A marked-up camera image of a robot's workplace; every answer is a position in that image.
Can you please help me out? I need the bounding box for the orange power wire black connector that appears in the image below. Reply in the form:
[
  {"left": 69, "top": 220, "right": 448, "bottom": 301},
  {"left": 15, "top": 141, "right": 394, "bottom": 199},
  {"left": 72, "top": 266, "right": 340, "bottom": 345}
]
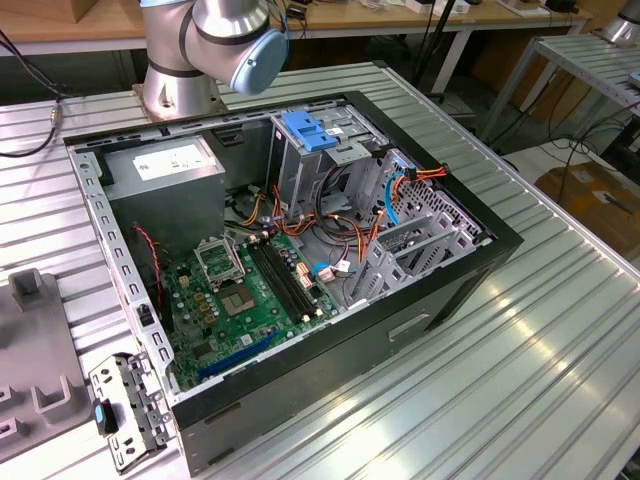
[{"left": 389, "top": 164, "right": 450, "bottom": 214}]

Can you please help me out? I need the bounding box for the grey metal disk bay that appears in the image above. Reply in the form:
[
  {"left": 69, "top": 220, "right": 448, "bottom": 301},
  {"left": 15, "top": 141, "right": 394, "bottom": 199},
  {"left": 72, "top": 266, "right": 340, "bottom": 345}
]
[{"left": 344, "top": 148, "right": 496, "bottom": 311}]

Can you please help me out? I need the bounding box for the black RAM slot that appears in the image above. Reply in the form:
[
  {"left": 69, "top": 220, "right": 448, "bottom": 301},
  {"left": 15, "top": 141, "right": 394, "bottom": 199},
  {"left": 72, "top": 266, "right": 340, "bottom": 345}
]
[
  {"left": 260, "top": 233, "right": 324, "bottom": 317},
  {"left": 249, "top": 238, "right": 314, "bottom": 322}
]

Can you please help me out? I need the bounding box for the grey optical drive cage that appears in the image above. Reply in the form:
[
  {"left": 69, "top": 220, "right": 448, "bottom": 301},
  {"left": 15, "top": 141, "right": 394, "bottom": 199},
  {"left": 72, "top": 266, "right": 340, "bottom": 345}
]
[{"left": 266, "top": 102, "right": 390, "bottom": 224}]

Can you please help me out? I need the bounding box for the metal socket cover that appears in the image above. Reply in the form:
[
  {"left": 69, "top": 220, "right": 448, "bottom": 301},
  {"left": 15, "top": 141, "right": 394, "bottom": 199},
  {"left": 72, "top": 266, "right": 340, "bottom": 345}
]
[{"left": 193, "top": 238, "right": 247, "bottom": 289}]

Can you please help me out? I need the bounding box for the CPU socket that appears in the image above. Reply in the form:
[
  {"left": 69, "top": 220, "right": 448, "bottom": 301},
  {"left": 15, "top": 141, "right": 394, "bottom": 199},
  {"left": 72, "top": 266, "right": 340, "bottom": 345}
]
[{"left": 217, "top": 283, "right": 259, "bottom": 319}]

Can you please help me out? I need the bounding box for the blue plastic drive latch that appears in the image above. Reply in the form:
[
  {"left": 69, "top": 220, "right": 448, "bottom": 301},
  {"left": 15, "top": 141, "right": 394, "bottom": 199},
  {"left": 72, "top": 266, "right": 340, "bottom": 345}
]
[{"left": 281, "top": 110, "right": 340, "bottom": 154}]

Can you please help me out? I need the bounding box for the green motherboard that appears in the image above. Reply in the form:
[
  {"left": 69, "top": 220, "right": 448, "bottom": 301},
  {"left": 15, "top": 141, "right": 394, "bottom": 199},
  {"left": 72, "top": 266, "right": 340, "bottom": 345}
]
[{"left": 159, "top": 232, "right": 341, "bottom": 394}]

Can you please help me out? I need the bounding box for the black PC case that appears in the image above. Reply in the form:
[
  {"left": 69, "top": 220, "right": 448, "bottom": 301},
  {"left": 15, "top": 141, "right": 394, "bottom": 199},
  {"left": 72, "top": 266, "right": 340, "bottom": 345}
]
[{"left": 62, "top": 89, "right": 525, "bottom": 479}]

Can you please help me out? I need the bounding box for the blue expansion slot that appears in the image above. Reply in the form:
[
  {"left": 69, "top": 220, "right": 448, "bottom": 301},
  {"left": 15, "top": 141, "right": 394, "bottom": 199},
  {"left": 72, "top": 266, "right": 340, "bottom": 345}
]
[{"left": 198, "top": 329, "right": 281, "bottom": 382}]

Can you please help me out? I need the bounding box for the grey power supply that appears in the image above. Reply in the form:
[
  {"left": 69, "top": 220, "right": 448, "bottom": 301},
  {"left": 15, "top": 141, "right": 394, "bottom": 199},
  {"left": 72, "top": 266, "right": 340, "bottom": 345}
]
[{"left": 102, "top": 135, "right": 227, "bottom": 261}]

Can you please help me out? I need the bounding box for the black stand pole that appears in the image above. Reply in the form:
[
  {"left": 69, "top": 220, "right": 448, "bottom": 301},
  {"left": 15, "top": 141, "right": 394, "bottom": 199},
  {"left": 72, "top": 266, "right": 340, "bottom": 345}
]
[{"left": 412, "top": 0, "right": 459, "bottom": 104}]

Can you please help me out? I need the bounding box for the large cardboard box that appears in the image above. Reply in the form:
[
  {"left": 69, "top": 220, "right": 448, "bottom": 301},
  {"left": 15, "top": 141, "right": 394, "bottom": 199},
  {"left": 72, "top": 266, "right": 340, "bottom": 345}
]
[{"left": 534, "top": 162, "right": 640, "bottom": 256}]

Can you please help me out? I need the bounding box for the grey parts rack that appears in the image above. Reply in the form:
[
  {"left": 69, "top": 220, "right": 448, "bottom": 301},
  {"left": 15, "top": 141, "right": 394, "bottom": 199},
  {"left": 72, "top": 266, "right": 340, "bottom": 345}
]
[{"left": 0, "top": 267, "right": 100, "bottom": 464}]

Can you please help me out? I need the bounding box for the metal slat side table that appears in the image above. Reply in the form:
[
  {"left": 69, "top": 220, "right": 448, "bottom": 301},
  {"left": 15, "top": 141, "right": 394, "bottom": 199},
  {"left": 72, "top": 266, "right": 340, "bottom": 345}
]
[{"left": 479, "top": 32, "right": 640, "bottom": 146}]

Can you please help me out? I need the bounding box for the wooden desk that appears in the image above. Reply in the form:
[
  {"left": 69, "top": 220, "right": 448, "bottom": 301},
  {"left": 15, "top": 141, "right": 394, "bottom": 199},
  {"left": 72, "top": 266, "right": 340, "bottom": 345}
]
[{"left": 0, "top": 0, "right": 594, "bottom": 96}]

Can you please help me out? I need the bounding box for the orange yellow wire bundle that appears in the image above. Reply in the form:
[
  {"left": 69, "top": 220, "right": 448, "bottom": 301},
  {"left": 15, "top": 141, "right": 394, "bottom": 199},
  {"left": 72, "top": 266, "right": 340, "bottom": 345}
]
[{"left": 238, "top": 184, "right": 386, "bottom": 266}]

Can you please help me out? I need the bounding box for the white connector with blue wire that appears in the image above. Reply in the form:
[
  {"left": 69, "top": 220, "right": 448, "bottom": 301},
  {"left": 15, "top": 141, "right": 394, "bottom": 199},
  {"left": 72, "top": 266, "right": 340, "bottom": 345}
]
[{"left": 308, "top": 259, "right": 359, "bottom": 286}]

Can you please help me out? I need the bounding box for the black cable bundle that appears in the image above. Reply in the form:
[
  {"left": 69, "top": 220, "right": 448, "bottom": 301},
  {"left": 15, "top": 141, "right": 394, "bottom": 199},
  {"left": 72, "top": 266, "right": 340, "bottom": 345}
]
[{"left": 314, "top": 164, "right": 362, "bottom": 241}]

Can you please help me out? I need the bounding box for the blue data wire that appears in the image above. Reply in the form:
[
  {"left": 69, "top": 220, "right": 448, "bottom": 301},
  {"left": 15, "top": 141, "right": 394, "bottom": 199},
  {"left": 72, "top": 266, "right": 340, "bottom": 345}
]
[{"left": 383, "top": 155, "right": 411, "bottom": 227}]

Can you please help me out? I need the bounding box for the red black fan wire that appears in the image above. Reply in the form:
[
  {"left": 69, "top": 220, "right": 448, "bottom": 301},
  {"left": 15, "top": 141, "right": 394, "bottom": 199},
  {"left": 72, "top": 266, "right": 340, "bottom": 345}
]
[{"left": 132, "top": 224, "right": 166, "bottom": 311}]

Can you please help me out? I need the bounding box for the metal slot bracket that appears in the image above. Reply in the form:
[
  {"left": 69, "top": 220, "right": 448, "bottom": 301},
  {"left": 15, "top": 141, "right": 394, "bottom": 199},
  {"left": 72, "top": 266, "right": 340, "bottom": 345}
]
[{"left": 87, "top": 349, "right": 177, "bottom": 475}]

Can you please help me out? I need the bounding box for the black blue bracket latch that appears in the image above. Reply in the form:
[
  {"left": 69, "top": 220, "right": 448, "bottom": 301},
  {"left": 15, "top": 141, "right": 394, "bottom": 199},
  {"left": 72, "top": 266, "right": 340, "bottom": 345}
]
[{"left": 92, "top": 397, "right": 120, "bottom": 436}]

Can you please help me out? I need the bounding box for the black cable with metal connector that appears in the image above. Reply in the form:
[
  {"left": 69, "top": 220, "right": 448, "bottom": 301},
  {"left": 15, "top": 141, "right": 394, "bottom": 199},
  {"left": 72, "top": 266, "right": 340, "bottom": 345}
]
[{"left": 0, "top": 27, "right": 76, "bottom": 159}]

